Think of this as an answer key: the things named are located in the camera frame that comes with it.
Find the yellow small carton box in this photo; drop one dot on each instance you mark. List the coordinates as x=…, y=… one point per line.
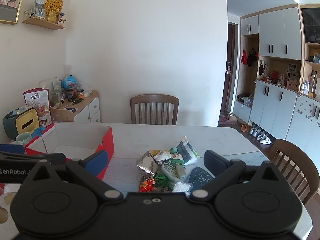
x=154, y=152

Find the wooden wall shelf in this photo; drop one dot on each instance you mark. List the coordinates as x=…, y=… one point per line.
x=36, y=16

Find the teal round ball toy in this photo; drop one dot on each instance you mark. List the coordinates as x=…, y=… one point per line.
x=173, y=150

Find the dark glass jar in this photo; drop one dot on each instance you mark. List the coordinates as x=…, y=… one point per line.
x=70, y=94

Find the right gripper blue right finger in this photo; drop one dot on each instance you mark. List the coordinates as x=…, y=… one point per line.
x=215, y=163

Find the red snack bag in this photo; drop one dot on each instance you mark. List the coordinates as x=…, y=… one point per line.
x=38, y=98

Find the white patterned tissue pack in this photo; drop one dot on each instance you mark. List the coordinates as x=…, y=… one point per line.
x=189, y=155

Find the brown wooden chair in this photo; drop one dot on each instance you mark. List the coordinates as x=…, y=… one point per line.
x=154, y=109

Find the blue cloth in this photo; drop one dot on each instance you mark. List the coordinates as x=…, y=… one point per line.
x=38, y=132

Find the red dragon plush toy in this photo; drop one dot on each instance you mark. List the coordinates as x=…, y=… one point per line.
x=148, y=185

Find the blue globe ball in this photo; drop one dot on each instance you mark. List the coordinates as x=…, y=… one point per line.
x=69, y=82

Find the light blue gear device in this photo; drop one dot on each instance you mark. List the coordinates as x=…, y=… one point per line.
x=170, y=172

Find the dark entrance door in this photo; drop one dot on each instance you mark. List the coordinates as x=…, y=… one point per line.
x=228, y=89

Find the golden flower ornament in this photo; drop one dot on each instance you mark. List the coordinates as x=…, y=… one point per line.
x=52, y=9

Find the white wooden side cabinet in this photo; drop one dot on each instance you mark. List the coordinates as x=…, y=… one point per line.
x=86, y=111

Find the blue patterned placemat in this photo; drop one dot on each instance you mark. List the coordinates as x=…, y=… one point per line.
x=199, y=177

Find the white wall cabinet unit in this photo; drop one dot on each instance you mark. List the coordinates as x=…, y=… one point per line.
x=278, y=82

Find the orange label jar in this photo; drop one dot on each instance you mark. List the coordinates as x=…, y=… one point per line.
x=80, y=94

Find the yellow green tissue box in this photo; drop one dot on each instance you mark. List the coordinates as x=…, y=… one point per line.
x=15, y=124

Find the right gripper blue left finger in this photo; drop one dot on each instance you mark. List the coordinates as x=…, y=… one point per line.
x=96, y=164

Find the red white cardboard box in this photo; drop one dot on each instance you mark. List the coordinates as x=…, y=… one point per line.
x=74, y=140

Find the mint green mug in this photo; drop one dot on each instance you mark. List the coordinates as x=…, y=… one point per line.
x=23, y=138

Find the silver foil snack bag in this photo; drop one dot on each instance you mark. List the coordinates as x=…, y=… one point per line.
x=146, y=165

